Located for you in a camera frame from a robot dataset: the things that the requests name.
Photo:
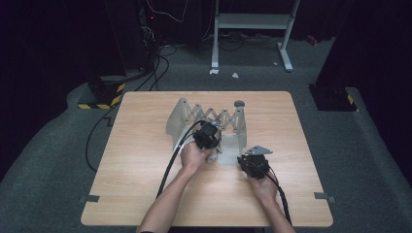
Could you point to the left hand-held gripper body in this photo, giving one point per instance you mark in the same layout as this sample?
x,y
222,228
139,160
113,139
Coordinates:
x,y
207,136

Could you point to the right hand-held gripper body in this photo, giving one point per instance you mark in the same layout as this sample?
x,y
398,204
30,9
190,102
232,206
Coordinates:
x,y
256,165

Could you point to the expandable grey metal bookend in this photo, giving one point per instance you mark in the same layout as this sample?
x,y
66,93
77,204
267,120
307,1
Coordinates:
x,y
176,123

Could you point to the person's right hand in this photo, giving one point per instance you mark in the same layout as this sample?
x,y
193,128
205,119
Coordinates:
x,y
265,189

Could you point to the person's left hand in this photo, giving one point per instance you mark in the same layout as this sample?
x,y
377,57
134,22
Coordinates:
x,y
192,158

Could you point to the grey round table grommet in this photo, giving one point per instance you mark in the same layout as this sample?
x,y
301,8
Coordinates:
x,y
239,103

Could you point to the white paper scrap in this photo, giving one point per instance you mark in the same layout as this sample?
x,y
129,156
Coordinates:
x,y
213,71
235,75

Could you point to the grey tape piece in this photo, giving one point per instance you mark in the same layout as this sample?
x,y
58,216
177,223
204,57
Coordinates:
x,y
90,198
323,196

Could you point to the black yellow striped stand base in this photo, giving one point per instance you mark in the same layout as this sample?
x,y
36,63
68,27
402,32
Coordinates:
x,y
333,97
103,93

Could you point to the black equipment rack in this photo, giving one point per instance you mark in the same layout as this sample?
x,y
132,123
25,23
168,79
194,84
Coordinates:
x,y
129,32

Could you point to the small red object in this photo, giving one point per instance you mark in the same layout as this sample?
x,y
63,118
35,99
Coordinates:
x,y
312,39

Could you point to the white metal stand frame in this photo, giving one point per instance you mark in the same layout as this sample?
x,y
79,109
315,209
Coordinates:
x,y
252,21

